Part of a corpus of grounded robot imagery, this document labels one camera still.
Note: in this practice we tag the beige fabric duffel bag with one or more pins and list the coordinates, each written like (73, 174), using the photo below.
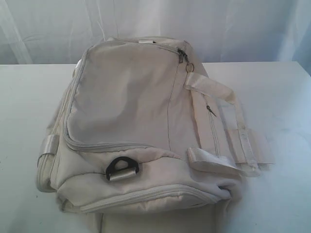
(137, 144)

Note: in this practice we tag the metal key ring zipper pull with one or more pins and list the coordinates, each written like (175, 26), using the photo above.
(190, 67)

